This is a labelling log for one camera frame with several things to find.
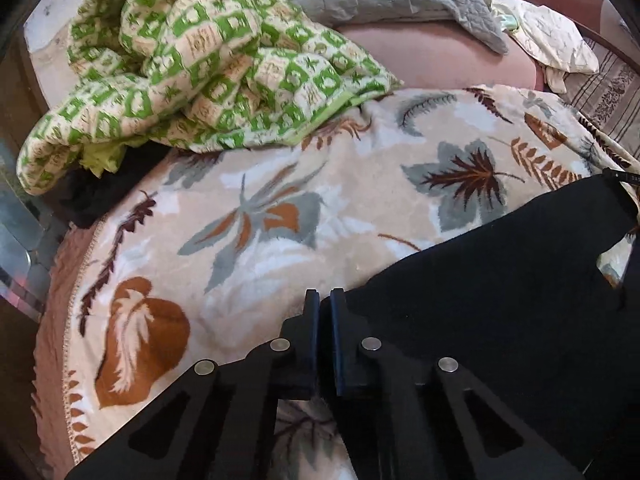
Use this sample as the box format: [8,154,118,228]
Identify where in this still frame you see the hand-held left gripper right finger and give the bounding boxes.
[330,287,587,480]

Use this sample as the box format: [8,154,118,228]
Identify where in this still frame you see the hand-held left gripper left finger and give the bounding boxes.
[65,288,321,480]

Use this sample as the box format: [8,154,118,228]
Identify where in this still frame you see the black pants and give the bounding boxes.
[345,167,640,480]

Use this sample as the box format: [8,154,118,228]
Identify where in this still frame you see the leaf print blanket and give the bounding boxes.
[35,85,640,480]

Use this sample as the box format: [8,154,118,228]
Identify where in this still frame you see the green checkered quilt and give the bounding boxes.
[16,0,404,196]

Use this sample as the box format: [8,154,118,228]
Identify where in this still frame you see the pink bed sheet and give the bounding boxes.
[330,22,546,92]

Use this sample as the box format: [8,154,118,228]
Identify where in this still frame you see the shiny metal panel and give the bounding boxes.
[0,140,63,311]

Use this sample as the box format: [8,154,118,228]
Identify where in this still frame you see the brown striped cloth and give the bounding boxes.
[555,35,640,161]

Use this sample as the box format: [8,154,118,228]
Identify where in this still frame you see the cream floral pillow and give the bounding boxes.
[487,0,600,94]

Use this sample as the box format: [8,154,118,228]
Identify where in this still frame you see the brown wooden cabinet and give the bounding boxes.
[0,25,51,161]

